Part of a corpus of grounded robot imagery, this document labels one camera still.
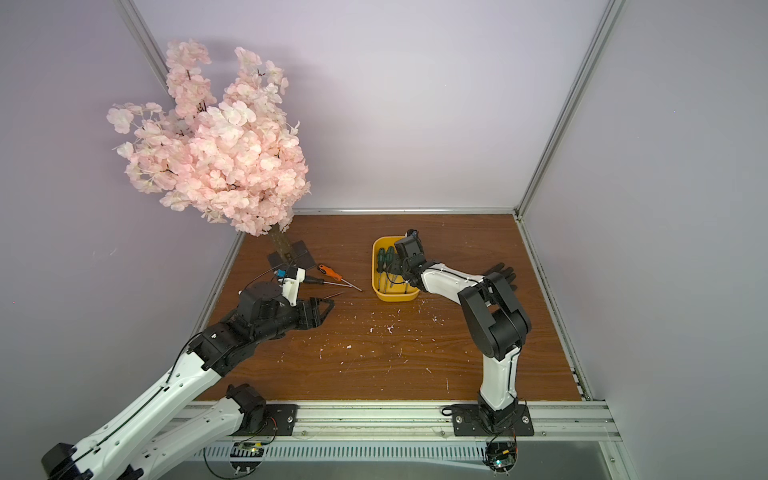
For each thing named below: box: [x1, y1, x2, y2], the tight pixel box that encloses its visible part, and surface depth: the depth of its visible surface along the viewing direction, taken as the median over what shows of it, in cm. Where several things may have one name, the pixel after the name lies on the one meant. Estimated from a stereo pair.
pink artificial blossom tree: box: [107, 40, 311, 236], surface depth 62 cm
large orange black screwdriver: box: [317, 263, 363, 292], surface depth 102 cm
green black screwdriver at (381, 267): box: [376, 247, 386, 273], surface depth 105 cm
